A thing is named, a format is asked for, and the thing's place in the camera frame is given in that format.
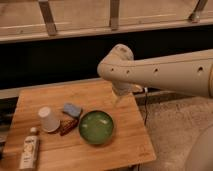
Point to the middle metal bracket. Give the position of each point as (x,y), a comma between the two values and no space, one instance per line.
(114,14)

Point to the white lotion bottle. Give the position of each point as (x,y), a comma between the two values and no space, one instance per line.
(29,153)

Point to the metal bracket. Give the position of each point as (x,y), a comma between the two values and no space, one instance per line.
(195,15)
(114,14)
(47,17)

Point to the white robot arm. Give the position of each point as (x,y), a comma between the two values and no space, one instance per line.
(188,73)

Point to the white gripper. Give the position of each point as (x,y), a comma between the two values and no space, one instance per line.
(121,89)

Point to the blue sponge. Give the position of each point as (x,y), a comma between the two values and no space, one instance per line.
(72,110)

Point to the green ceramic bowl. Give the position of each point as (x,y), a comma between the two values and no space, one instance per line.
(96,127)

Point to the white paper cup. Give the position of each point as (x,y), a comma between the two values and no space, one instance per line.
(49,121)

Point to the right metal bracket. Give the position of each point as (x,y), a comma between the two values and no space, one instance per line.
(195,15)

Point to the left metal bracket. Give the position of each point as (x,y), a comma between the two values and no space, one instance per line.
(47,17)

